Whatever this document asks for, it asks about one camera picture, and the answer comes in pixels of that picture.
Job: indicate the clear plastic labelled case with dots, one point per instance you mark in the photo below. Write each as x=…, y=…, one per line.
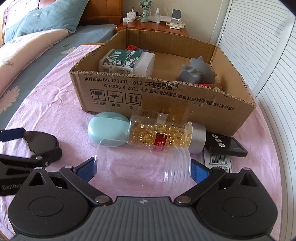
x=214, y=160

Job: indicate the white remote control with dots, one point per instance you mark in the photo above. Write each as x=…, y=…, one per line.
x=177, y=26

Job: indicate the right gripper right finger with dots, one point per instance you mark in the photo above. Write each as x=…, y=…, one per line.
x=205, y=179

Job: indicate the pink cloth cover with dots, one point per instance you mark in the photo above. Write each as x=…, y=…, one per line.
x=53, y=107

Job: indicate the grey cat figurine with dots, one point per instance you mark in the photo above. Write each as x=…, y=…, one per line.
x=197, y=72

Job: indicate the pink floral quilt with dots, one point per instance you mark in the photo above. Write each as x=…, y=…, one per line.
x=17, y=54

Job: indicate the black remote device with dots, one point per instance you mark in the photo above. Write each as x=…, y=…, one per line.
x=223, y=145

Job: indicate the wooden bed headboard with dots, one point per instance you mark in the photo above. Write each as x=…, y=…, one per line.
x=100, y=12

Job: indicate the white router box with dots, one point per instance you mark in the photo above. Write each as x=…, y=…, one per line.
x=162, y=19

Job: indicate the blue pillow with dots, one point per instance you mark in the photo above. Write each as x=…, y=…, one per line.
x=58, y=15

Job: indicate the dark blue toy train block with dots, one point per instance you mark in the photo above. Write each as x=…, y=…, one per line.
x=135, y=48

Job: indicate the red toy train block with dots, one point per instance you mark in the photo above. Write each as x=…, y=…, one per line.
x=208, y=86

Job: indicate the yellow capsule bottle silver cap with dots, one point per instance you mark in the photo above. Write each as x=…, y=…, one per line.
x=158, y=131

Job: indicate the white power strip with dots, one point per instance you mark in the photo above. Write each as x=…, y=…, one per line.
x=131, y=16

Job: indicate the blue grey bed sheet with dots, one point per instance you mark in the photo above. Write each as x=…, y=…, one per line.
x=39, y=68

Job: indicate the green mini desk fan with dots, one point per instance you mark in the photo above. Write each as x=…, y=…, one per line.
x=145, y=5

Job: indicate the clear plastic jar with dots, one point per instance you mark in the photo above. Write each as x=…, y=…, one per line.
x=131, y=168

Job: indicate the black oval glossy object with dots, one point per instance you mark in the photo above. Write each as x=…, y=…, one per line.
x=40, y=142

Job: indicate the clear small spray bottle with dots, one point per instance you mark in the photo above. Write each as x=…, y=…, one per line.
x=156, y=16

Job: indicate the light blue oval case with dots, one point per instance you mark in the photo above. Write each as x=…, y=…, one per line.
x=109, y=129

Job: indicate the white green medical bottle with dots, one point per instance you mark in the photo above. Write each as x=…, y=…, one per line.
x=127, y=62

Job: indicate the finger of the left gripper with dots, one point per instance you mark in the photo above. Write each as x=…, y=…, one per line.
x=38, y=160
x=12, y=134

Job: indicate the white smart display clock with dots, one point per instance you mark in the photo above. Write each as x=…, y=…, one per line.
x=176, y=16

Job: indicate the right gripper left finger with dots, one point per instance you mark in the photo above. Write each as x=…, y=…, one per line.
x=77, y=178

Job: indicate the wooden nightstand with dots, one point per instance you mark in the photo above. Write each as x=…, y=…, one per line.
x=150, y=26

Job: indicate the brown cardboard box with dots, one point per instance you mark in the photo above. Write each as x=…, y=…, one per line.
x=221, y=108

